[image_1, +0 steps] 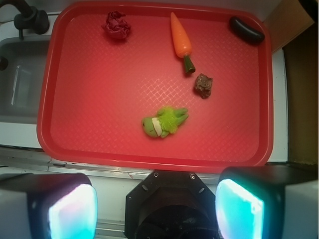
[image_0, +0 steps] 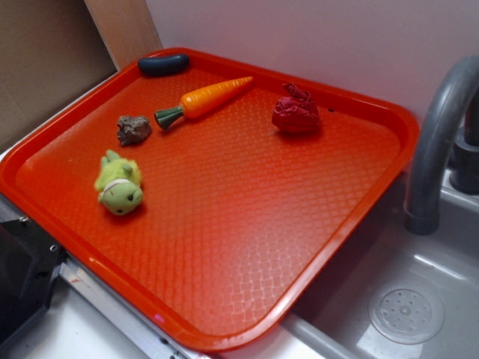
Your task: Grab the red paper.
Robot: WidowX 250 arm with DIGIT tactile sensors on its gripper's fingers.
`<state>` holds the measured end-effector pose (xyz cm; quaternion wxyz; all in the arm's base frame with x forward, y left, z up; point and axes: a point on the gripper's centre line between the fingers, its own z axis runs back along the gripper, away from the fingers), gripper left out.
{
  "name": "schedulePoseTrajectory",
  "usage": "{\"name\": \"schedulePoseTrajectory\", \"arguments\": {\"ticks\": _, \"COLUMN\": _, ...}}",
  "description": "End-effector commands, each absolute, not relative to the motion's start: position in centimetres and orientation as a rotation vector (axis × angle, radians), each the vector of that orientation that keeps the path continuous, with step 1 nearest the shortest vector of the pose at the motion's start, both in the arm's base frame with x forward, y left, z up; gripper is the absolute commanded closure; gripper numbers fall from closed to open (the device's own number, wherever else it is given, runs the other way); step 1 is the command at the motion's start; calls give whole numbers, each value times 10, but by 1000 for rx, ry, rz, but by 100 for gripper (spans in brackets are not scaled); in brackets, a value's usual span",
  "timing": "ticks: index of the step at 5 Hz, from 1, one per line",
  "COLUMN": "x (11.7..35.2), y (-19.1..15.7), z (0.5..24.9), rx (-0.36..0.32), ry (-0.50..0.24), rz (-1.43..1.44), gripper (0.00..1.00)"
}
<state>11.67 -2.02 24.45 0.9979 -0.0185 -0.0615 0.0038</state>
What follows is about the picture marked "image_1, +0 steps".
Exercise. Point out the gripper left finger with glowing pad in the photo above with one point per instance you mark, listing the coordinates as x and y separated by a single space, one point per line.
47 206

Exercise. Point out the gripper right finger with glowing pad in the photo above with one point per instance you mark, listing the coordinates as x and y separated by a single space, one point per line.
268 202

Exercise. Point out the green plush toy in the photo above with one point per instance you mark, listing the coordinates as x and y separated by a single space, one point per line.
165 122

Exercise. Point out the grey toy sink basin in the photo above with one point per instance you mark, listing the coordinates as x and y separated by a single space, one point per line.
21 81

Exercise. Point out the brown rock chunk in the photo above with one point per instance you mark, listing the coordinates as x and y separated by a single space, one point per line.
203 86

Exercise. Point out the red plastic tray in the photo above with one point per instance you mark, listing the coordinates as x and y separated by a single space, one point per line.
96 90

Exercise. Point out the orange toy carrot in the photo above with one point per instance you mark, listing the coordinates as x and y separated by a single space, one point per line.
181 42

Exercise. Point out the black toy sausage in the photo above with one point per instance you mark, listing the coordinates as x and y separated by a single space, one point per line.
245 31

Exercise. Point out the brown cardboard box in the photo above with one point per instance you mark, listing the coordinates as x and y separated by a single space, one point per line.
287 21

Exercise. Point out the black toy faucet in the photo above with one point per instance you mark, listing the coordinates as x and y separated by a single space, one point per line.
29 17

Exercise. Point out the crumpled red paper ball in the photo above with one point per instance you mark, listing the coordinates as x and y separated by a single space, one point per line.
115 26

